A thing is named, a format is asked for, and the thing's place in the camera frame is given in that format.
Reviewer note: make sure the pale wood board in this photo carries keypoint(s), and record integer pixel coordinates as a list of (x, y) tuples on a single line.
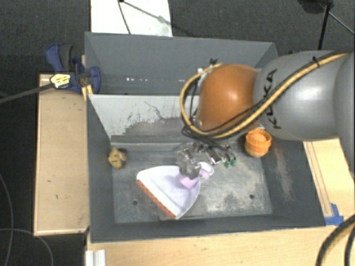
[(62, 159)]

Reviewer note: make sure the white dustpan with orange edge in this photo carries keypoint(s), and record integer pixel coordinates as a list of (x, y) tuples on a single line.
[(172, 190)]

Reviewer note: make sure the yellow toy animal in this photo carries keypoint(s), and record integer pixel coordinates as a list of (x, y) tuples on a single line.
[(117, 158)]

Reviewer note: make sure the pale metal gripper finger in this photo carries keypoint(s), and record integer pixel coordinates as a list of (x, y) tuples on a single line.
[(195, 169), (184, 161)]

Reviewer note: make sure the grey metal bin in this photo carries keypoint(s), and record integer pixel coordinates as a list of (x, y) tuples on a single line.
[(155, 65)]

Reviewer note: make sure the orange ribbed cup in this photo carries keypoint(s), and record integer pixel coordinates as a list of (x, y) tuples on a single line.
[(257, 143)]

